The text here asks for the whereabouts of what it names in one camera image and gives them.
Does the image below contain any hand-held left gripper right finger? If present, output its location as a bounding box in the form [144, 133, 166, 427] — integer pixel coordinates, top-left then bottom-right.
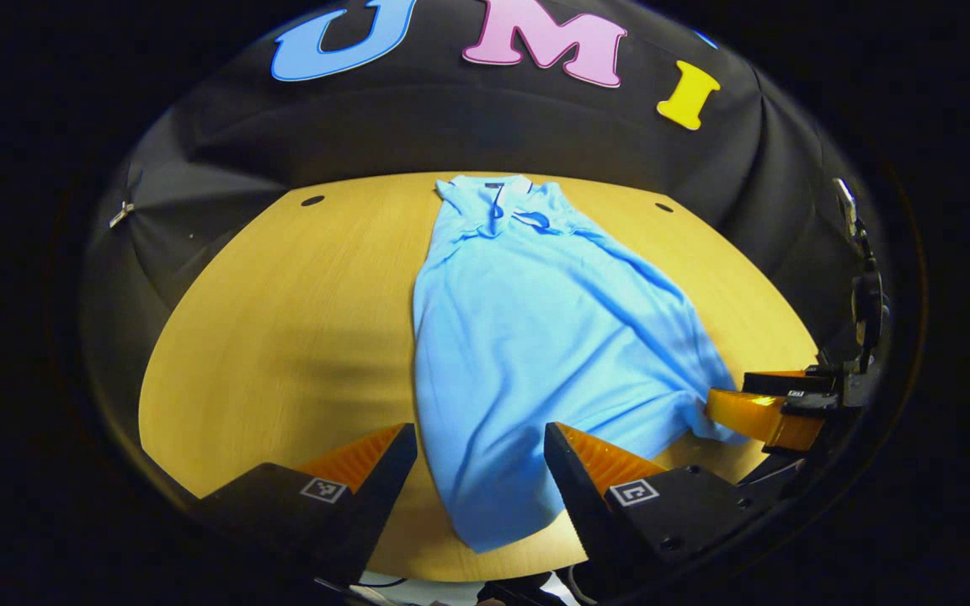
[542, 423, 776, 594]

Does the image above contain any light blue T-shirt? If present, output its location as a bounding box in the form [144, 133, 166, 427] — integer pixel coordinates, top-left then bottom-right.
[412, 174, 747, 554]

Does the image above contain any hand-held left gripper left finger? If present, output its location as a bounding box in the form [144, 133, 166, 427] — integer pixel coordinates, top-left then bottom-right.
[195, 423, 418, 590]

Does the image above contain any black backdrop cloth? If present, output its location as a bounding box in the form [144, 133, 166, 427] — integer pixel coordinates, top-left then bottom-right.
[81, 0, 892, 472]

